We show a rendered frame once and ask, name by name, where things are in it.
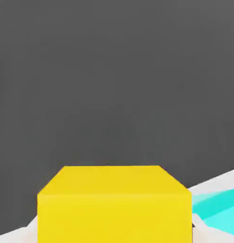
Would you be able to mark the large cyan box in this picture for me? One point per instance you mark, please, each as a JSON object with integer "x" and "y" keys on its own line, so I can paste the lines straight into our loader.
{"x": 221, "y": 212}

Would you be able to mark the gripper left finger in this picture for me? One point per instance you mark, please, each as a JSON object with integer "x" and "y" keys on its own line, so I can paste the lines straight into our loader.
{"x": 24, "y": 236}

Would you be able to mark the small yellow cube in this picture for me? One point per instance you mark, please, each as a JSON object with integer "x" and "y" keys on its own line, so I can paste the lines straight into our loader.
{"x": 113, "y": 208}

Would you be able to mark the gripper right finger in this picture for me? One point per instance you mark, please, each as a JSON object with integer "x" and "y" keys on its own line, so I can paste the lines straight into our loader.
{"x": 204, "y": 234}

